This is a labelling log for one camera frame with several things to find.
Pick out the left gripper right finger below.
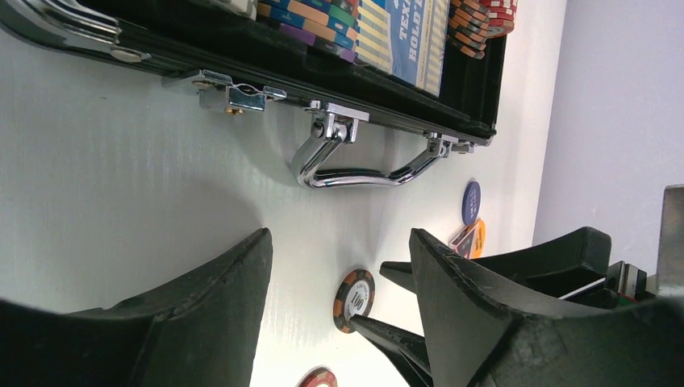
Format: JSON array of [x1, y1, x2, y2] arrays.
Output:
[[409, 228, 683, 386]]

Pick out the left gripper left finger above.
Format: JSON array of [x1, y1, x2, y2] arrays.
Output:
[[1, 228, 273, 386]]

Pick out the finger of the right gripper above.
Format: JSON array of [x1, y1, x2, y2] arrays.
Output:
[[350, 314, 433, 387]]

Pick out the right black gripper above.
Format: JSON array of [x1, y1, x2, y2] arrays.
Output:
[[379, 184, 684, 311]]

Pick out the orange black poker chip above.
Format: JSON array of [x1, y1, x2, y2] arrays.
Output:
[[332, 268, 375, 334]]

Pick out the red triangular all-in button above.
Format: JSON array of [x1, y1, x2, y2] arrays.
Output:
[[448, 223, 478, 259]]

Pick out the red poker chip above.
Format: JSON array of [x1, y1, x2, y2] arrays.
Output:
[[298, 368, 338, 387]]

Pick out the blue small blind button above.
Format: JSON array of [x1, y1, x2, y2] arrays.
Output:
[[461, 180, 482, 226]]

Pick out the blue striped card box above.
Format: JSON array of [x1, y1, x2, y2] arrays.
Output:
[[356, 0, 450, 97]]

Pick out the orange big blind button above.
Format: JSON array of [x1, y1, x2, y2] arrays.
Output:
[[470, 218, 486, 259]]

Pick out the black aluminium poker case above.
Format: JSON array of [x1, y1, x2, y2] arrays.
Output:
[[1, 1, 507, 189]]

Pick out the red white chip stack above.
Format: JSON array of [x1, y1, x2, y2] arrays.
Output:
[[480, 0, 518, 38]]

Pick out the orange chip stack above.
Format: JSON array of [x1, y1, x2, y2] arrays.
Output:
[[446, 0, 490, 60]]

